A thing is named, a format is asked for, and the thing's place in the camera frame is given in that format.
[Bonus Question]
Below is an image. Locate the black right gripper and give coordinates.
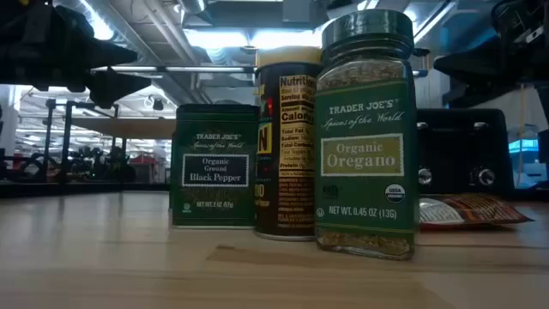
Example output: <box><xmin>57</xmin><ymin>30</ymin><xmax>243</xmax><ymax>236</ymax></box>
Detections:
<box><xmin>433</xmin><ymin>0</ymin><xmax>549</xmax><ymax>85</ymax></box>

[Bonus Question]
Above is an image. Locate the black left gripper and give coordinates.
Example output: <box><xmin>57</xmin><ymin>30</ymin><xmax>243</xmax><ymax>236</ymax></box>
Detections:
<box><xmin>0</xmin><ymin>0</ymin><xmax>152</xmax><ymax>109</ymax></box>

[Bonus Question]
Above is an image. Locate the green black pepper tin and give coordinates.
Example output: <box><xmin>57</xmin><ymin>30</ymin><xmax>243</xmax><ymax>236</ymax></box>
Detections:
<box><xmin>169</xmin><ymin>103</ymin><xmax>260</xmax><ymax>229</ymax></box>

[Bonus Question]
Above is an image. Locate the oregano glass jar green lid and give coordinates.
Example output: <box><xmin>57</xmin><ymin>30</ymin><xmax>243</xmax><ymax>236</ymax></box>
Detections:
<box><xmin>314</xmin><ymin>9</ymin><xmax>420</xmax><ymax>262</ymax></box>

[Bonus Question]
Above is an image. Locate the yellow lid black spice can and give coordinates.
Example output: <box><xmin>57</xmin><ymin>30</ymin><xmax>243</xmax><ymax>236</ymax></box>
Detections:
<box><xmin>253</xmin><ymin>45</ymin><xmax>323</xmax><ymax>242</ymax></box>

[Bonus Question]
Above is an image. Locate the grey overhead crossbar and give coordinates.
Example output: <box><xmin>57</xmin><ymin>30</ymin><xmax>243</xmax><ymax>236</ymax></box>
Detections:
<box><xmin>90</xmin><ymin>64</ymin><xmax>430</xmax><ymax>78</ymax></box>

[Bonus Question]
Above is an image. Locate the black toaster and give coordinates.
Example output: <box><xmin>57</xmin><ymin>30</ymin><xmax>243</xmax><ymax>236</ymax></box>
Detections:
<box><xmin>415</xmin><ymin>107</ymin><xmax>516</xmax><ymax>199</ymax></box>

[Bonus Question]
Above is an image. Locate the blue lit monitor screen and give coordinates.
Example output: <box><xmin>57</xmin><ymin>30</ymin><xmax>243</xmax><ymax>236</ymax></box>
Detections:
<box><xmin>508</xmin><ymin>137</ymin><xmax>540</xmax><ymax>155</ymax></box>

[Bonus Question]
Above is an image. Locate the red background cart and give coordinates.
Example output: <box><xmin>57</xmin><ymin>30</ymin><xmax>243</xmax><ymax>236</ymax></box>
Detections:
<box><xmin>128</xmin><ymin>154</ymin><xmax>159</xmax><ymax>184</ymax></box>

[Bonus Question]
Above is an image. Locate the brown foil spice packet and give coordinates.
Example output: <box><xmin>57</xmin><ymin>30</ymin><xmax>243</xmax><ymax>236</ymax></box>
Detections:
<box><xmin>418</xmin><ymin>192</ymin><xmax>534</xmax><ymax>232</ymax></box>

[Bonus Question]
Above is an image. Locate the black background rig frame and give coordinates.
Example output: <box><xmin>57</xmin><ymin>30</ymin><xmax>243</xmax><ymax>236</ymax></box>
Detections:
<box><xmin>45</xmin><ymin>98</ymin><xmax>121</xmax><ymax>184</ymax></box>

